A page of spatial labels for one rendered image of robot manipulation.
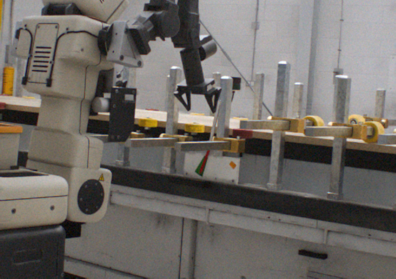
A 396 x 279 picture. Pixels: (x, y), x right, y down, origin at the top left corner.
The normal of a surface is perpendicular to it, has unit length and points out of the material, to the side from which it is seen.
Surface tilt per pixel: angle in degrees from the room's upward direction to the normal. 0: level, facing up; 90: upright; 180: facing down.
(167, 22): 90
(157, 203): 90
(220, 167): 90
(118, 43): 82
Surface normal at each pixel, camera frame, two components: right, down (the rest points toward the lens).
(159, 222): -0.59, 0.00
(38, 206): 0.76, 0.09
